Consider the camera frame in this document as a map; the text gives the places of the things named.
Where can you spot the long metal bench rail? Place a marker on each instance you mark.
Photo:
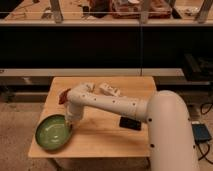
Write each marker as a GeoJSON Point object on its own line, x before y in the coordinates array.
{"type": "Point", "coordinates": [91, 72]}

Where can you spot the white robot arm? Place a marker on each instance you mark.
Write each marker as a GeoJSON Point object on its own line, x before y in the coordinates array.
{"type": "Point", "coordinates": [171, 140]}

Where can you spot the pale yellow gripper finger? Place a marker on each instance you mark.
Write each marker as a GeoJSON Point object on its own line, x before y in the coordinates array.
{"type": "Point", "coordinates": [69, 125]}

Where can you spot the blue box on floor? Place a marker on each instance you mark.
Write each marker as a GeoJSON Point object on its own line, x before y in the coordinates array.
{"type": "Point", "coordinates": [201, 133]}

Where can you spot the black rectangular phone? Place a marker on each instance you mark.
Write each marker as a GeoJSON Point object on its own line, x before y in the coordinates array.
{"type": "Point", "coordinates": [130, 124]}

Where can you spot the white crumpled packet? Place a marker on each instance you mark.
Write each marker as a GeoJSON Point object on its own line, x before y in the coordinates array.
{"type": "Point", "coordinates": [108, 90]}

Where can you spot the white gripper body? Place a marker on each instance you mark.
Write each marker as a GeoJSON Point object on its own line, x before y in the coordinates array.
{"type": "Point", "coordinates": [74, 113]}

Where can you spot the green ceramic bowl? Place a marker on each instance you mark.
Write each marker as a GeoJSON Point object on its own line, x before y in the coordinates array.
{"type": "Point", "coordinates": [53, 133]}

